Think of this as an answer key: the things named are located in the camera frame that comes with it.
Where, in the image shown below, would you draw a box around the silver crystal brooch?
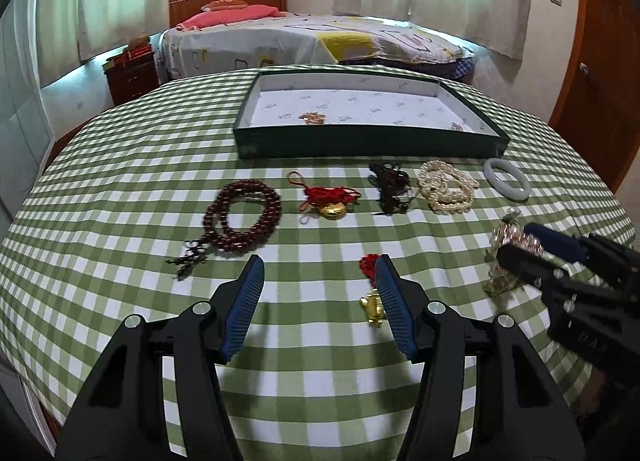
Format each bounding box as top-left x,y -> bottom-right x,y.
484,261 -> 521,296

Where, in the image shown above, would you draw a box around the rose gold crystal bracelet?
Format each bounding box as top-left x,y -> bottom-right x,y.
487,217 -> 546,262

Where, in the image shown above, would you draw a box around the pale jade bangle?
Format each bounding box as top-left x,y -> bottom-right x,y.
483,158 -> 532,202

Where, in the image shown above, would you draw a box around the white pearl necklace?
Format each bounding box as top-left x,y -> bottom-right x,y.
416,158 -> 481,215

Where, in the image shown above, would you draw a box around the red tassel gold charm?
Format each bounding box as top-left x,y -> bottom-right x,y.
359,254 -> 386,327

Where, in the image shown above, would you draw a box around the black cord necklace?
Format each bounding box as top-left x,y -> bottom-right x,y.
368,160 -> 416,216

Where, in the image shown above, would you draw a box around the red cord gold lock pendant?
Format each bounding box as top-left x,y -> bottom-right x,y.
286,172 -> 361,220

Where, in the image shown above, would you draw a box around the dark red bead necklace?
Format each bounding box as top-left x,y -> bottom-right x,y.
166,178 -> 284,283

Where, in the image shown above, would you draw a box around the dark green jewelry tray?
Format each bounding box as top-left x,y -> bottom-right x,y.
233,68 -> 510,160

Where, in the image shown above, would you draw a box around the brown wooden door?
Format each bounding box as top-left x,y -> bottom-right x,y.
549,0 -> 639,191

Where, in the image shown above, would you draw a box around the green white checkered tablecloth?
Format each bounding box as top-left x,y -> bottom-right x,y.
0,63 -> 637,461

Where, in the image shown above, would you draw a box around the glass wardrobe door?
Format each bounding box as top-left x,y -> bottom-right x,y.
0,0 -> 54,233

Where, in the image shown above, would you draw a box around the bed with patterned cover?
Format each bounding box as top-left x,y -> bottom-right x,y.
158,13 -> 475,80

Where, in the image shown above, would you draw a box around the dark wooden nightstand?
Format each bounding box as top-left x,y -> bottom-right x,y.
102,45 -> 160,106

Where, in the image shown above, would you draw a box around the red boxes on nightstand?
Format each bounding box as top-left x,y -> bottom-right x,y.
122,35 -> 153,61

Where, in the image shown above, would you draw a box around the orange patterned pillow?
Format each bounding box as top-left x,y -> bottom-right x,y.
201,0 -> 248,12

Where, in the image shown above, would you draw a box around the pink pillow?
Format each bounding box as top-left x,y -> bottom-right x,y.
176,5 -> 286,31

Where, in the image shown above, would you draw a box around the left white curtain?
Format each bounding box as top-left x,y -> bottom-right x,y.
36,0 -> 168,87

